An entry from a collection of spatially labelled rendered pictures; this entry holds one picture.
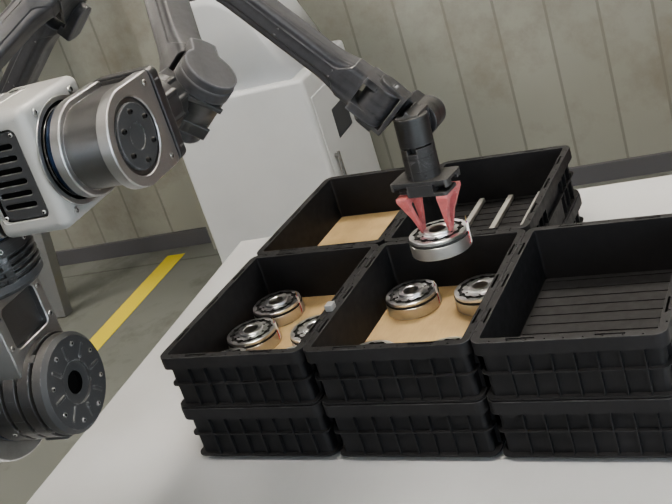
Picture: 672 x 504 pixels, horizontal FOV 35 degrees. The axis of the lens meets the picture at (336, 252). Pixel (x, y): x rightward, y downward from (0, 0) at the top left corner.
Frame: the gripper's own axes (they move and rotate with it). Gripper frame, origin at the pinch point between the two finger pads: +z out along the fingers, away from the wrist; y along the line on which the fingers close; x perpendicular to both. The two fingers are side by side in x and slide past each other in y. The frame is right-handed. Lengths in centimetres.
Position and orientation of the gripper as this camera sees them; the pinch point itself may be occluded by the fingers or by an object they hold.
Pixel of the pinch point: (436, 226)
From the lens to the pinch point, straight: 177.0
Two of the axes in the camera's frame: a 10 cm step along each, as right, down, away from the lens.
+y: -8.7, 0.6, 4.9
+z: 2.5, 9.1, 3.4
